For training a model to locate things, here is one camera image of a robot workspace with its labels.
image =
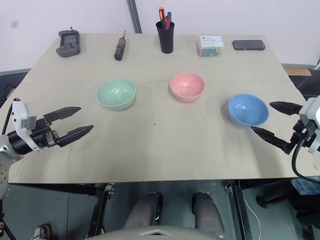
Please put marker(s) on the shoe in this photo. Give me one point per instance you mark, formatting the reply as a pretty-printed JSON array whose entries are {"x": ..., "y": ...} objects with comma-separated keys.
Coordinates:
[{"x": 42, "y": 232}]

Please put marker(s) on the blue checkered cloth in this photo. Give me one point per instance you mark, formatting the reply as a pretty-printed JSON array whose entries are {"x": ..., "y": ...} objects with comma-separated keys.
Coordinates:
[{"x": 307, "y": 186}]

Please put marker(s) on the black rectangular case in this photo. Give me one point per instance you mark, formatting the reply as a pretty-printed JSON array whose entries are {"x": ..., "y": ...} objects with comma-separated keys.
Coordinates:
[{"x": 248, "y": 45}]

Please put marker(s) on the black chair base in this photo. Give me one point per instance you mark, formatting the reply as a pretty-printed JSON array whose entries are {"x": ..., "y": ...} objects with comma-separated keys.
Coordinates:
[{"x": 280, "y": 200}]

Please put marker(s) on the orange marker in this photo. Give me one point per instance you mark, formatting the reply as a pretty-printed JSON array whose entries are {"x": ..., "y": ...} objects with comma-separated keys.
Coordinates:
[{"x": 161, "y": 16}]

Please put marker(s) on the clear box of coloured pins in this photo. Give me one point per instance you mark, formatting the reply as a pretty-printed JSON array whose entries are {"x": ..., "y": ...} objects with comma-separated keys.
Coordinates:
[{"x": 211, "y": 47}]

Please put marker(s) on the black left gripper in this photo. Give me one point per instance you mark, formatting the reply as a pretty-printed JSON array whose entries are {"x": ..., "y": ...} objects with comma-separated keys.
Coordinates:
[{"x": 42, "y": 136}]

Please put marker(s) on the pink bowl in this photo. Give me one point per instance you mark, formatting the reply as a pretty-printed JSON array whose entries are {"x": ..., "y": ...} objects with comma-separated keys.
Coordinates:
[{"x": 187, "y": 87}]

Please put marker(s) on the black pen cup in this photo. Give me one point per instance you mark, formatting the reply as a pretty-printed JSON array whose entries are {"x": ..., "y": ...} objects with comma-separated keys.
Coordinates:
[{"x": 165, "y": 40}]

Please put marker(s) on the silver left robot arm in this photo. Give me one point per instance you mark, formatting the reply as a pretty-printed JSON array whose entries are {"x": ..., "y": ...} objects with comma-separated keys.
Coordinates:
[{"x": 5, "y": 155}]

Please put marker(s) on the red pen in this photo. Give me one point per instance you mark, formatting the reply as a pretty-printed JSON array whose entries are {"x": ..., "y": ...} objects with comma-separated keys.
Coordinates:
[{"x": 167, "y": 22}]

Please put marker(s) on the dark grey rounded robot leg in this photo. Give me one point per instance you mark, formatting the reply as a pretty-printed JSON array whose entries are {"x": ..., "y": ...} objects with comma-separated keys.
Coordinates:
[
  {"x": 145, "y": 210},
  {"x": 207, "y": 212}
]

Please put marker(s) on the grey robot torso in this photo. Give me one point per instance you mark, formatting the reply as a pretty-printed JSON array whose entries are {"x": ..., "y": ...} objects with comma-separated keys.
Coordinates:
[{"x": 150, "y": 233}]

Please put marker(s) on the blue pen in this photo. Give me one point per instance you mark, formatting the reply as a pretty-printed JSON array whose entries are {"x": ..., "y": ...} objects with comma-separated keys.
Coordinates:
[{"x": 169, "y": 14}]

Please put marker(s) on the blue bowl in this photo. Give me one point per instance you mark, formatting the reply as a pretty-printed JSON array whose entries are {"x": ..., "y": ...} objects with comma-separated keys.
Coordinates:
[{"x": 248, "y": 110}]

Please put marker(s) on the black table leg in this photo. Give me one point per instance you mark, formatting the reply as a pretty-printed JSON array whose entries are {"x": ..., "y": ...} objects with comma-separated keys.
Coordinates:
[
  {"x": 241, "y": 212},
  {"x": 101, "y": 207}
]

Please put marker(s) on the black screwdriver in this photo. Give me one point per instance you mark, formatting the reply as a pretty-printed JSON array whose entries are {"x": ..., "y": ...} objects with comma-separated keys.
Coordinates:
[{"x": 119, "y": 51}]

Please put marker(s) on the grey metal pole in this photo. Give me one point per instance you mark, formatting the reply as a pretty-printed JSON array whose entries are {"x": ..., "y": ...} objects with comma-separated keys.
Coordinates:
[{"x": 134, "y": 16}]

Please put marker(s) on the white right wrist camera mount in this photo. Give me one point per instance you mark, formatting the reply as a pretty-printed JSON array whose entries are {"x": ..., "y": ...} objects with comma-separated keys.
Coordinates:
[{"x": 310, "y": 110}]

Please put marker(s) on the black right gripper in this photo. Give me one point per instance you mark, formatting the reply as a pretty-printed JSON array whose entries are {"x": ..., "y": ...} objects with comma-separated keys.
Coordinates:
[{"x": 301, "y": 136}]

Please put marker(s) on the green bowl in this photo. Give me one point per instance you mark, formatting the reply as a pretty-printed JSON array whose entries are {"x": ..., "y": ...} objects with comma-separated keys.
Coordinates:
[{"x": 116, "y": 95}]

